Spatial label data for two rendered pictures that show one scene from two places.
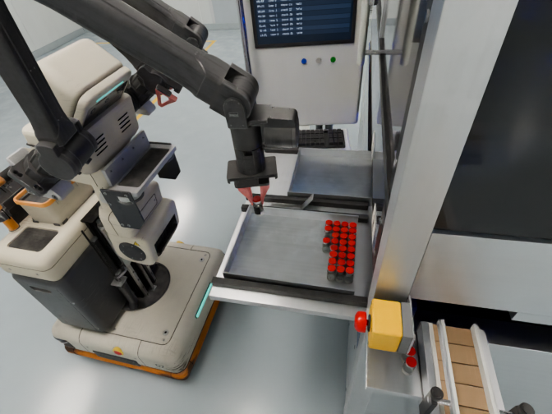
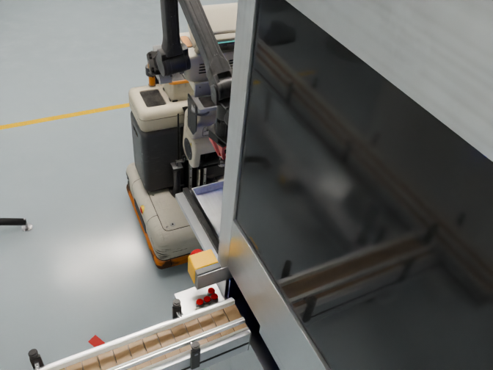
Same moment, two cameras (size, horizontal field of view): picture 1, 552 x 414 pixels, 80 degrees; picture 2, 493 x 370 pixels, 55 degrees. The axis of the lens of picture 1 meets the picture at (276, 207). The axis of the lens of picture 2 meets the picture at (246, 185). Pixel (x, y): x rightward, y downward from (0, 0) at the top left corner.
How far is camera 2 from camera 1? 97 cm
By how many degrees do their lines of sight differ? 31
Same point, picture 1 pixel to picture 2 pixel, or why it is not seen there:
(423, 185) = (229, 182)
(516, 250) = (254, 262)
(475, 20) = (235, 110)
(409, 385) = not seen: hidden behind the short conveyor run
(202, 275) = not seen: hidden behind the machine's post
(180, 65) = (205, 56)
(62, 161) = (162, 64)
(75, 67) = (216, 18)
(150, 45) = (199, 40)
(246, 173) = (216, 131)
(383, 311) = (205, 255)
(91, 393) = (114, 224)
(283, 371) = not seen: hidden behind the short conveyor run
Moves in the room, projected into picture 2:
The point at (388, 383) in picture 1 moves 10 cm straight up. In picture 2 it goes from (183, 303) to (183, 283)
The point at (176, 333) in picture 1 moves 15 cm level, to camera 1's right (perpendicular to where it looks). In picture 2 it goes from (176, 230) to (194, 249)
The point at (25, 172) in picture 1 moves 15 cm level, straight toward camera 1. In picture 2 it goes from (153, 58) to (142, 78)
